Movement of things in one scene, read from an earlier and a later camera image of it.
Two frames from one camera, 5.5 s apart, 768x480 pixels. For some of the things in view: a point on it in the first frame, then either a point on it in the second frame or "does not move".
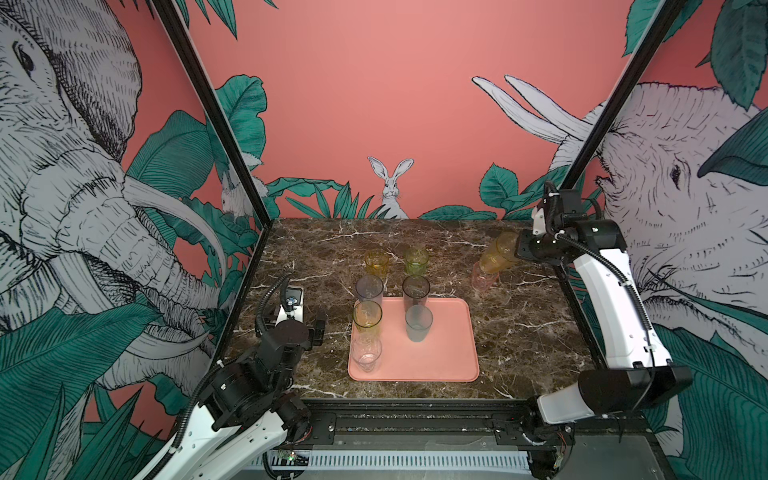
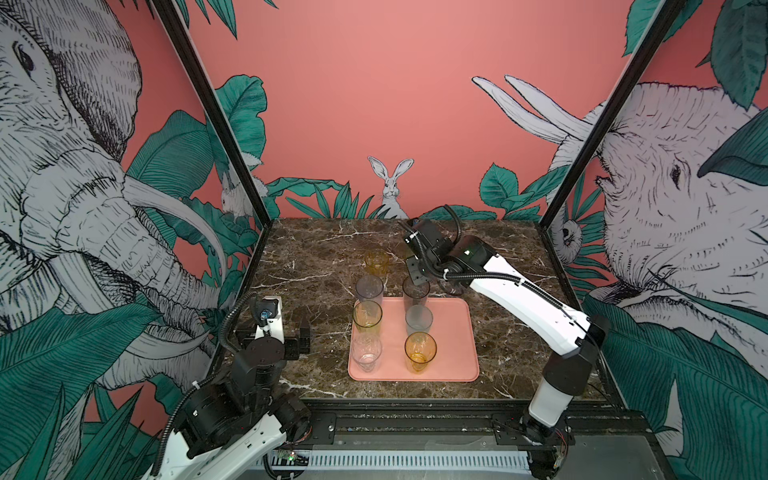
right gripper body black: (539, 247) to (420, 273)
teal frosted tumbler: (419, 320) does not move
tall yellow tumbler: (504, 252) to (419, 349)
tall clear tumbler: (366, 351) does not move
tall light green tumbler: (367, 316) does not move
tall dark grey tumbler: (415, 289) does not move
